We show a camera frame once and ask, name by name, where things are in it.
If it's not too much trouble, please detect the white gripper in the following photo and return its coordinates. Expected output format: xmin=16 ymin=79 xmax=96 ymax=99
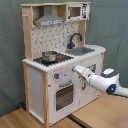
xmin=74 ymin=65 xmax=94 ymax=82

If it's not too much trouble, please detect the white toy microwave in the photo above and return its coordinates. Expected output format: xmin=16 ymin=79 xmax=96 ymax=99
xmin=67 ymin=3 xmax=89 ymax=21

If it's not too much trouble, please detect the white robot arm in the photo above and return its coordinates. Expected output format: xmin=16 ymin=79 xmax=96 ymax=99
xmin=74 ymin=65 xmax=128 ymax=98

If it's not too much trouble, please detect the wooden toy kitchen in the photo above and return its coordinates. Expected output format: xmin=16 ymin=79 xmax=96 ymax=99
xmin=22 ymin=2 xmax=105 ymax=127

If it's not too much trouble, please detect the grey ice dispenser panel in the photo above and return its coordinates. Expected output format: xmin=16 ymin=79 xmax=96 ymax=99
xmin=88 ymin=64 xmax=96 ymax=73

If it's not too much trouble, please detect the grey toy sink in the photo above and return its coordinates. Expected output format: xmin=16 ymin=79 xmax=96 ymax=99
xmin=66 ymin=47 xmax=94 ymax=56

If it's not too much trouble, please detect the black toy stovetop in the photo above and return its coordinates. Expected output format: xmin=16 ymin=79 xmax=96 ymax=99
xmin=34 ymin=53 xmax=71 ymax=66

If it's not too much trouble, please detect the left red stove knob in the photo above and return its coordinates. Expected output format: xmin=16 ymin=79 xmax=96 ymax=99
xmin=54 ymin=73 xmax=60 ymax=79

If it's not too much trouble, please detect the black toy faucet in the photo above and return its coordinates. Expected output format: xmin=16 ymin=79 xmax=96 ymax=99
xmin=67 ymin=33 xmax=82 ymax=49

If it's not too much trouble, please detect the toy oven door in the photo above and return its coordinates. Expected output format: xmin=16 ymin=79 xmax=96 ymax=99
xmin=55 ymin=82 xmax=74 ymax=111

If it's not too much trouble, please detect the small metal pot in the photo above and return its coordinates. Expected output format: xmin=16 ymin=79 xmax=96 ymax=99
xmin=42 ymin=51 xmax=57 ymax=62

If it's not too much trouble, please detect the grey range hood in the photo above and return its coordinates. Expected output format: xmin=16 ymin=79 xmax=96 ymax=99
xmin=35 ymin=5 xmax=64 ymax=27

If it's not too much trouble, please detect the grey cabinet door handle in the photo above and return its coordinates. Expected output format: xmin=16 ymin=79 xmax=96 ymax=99
xmin=82 ymin=79 xmax=86 ymax=90

